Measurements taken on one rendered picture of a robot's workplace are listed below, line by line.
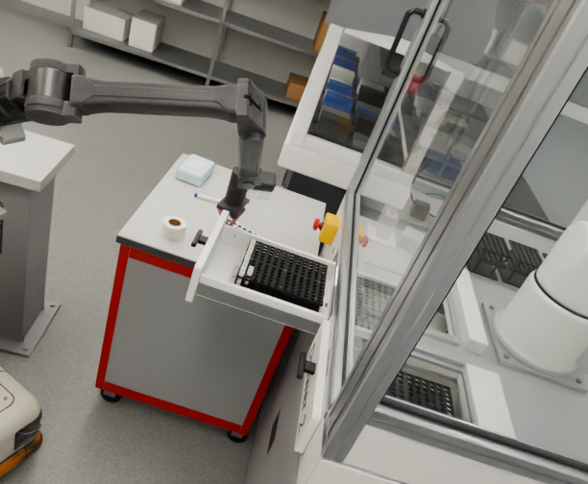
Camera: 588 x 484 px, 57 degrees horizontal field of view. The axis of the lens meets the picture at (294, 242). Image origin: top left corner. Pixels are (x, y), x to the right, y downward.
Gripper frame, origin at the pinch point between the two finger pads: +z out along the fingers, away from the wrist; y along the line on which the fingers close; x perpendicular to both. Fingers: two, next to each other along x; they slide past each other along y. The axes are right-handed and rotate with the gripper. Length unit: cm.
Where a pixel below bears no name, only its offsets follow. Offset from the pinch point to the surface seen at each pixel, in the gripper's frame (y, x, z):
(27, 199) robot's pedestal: -12, 61, 14
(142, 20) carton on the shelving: 293, 210, 46
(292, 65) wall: 374, 94, 55
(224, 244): -12.4, -4.5, -2.7
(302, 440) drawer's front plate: -63, -45, -6
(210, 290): -35.7, -11.3, -5.8
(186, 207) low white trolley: 7.4, 16.9, 5.1
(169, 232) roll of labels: -11.7, 12.5, 2.4
